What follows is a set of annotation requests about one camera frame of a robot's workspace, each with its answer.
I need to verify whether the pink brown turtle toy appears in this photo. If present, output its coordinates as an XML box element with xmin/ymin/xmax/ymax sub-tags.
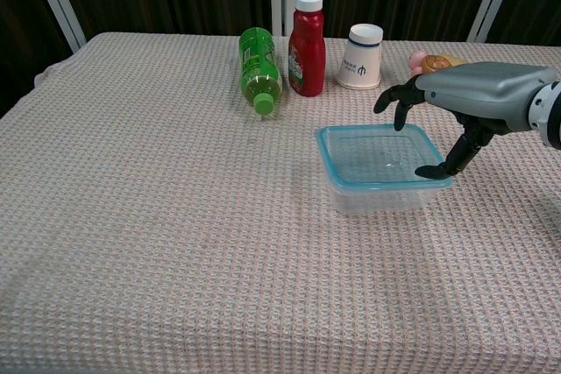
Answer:
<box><xmin>408</xmin><ymin>51</ymin><xmax>461</xmax><ymax>78</ymax></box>

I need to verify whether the green plastic drink bottle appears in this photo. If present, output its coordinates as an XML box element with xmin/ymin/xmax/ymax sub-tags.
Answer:
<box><xmin>238</xmin><ymin>26</ymin><xmax>284</xmax><ymax>114</ymax></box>

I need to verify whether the pink waffle tablecloth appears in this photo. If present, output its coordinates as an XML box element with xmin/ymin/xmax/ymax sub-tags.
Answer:
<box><xmin>0</xmin><ymin>32</ymin><xmax>561</xmax><ymax>374</ymax></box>

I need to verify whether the clear plastic container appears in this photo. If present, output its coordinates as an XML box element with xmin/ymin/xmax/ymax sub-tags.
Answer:
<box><xmin>316</xmin><ymin>126</ymin><xmax>452</xmax><ymax>216</ymax></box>

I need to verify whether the teal plastic container lid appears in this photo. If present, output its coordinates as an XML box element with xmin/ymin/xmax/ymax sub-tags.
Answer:
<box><xmin>315</xmin><ymin>123</ymin><xmax>453</xmax><ymax>194</ymax></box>

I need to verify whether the white paper cup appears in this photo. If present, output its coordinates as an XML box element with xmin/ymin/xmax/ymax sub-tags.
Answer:
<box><xmin>336</xmin><ymin>23</ymin><xmax>385</xmax><ymax>90</ymax></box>

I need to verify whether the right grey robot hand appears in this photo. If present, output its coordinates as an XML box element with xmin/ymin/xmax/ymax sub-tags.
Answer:
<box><xmin>373</xmin><ymin>61</ymin><xmax>557</xmax><ymax>181</ymax></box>

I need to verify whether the red ketchup squeeze bottle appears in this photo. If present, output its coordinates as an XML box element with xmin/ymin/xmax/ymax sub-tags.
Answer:
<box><xmin>288</xmin><ymin>0</ymin><xmax>327</xmax><ymax>98</ymax></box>

